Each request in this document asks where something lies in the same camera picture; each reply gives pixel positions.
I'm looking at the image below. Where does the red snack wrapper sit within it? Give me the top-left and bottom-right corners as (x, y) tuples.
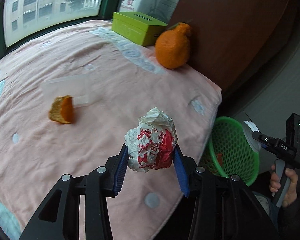
(216, 153), (223, 167)

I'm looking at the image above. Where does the red white paper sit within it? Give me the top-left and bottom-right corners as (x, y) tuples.
(125, 107), (178, 172)

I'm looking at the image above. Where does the orange peel piece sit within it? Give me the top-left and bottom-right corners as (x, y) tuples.
(49, 95), (75, 124)

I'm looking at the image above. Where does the white round plastic lid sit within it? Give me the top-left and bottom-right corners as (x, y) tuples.
(242, 121), (261, 153)

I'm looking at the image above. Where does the green mesh trash basket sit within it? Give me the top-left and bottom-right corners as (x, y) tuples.
(199, 116), (260, 186)

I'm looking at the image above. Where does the white cabinet door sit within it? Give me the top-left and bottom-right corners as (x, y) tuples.
(233, 24), (300, 173)

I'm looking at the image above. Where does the pink quilted blanket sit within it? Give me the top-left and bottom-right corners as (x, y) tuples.
(0, 20), (222, 239)

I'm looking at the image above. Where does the wooden cabinet side panel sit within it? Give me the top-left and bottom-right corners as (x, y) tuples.
(169, 0), (289, 90)

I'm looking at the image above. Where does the large orange citrus fruit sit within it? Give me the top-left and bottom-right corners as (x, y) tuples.
(155, 22), (191, 69)

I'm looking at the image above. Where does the green cardboard box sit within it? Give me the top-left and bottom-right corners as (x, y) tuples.
(111, 11), (167, 47)

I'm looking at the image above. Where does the green window frame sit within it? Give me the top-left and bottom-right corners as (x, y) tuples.
(0, 0), (119, 59)

